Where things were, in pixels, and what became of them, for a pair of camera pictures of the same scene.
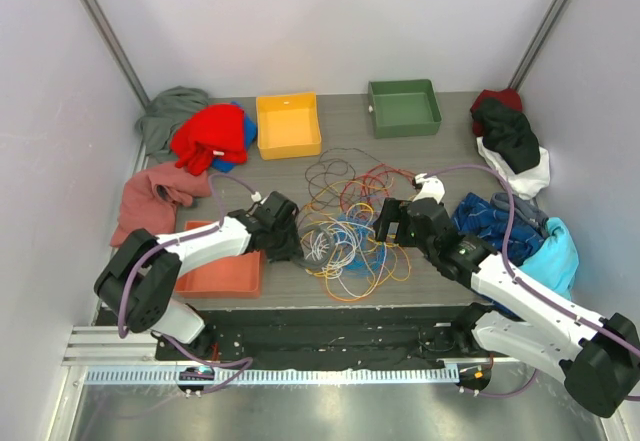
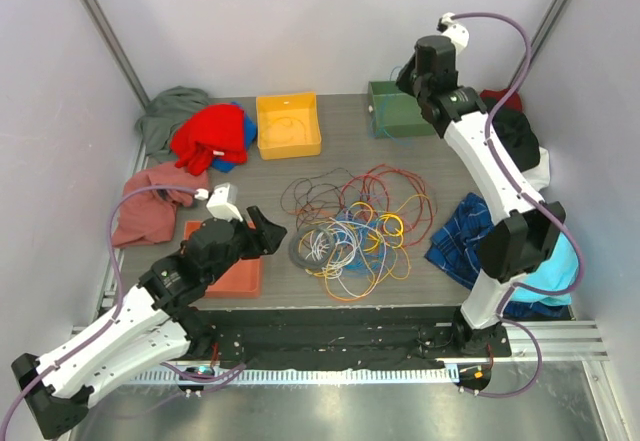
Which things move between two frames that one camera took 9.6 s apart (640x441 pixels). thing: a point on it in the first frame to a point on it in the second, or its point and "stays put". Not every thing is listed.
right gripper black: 393,211 to 404,78
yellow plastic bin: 288,126 stays put
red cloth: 216,132 stays put
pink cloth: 149,201 stays put
